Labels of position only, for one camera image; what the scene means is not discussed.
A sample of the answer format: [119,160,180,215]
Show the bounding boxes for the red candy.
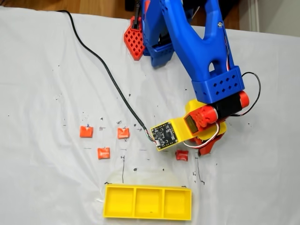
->
[175,150,189,162]

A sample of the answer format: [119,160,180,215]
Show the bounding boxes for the orange candy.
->
[97,147,111,160]
[117,127,130,139]
[79,126,94,138]

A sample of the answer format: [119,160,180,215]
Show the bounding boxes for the yellow three-compartment box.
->
[103,184,193,221]

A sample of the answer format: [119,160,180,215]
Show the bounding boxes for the black table clamp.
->
[130,0,143,30]

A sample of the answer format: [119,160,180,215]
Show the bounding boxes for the white plastic table cover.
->
[0,6,300,225]

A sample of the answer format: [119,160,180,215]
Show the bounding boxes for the white red servo cable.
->
[194,120,222,149]

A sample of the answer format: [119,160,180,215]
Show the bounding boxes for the yellow mounted camera board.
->
[150,118,188,153]

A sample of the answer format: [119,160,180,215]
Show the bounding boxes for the thin black servo wire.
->
[234,71,262,117]

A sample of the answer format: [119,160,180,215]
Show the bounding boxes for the red perforated base plate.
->
[123,15,145,61]

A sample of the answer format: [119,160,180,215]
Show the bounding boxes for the thick black USB cable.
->
[57,10,158,144]

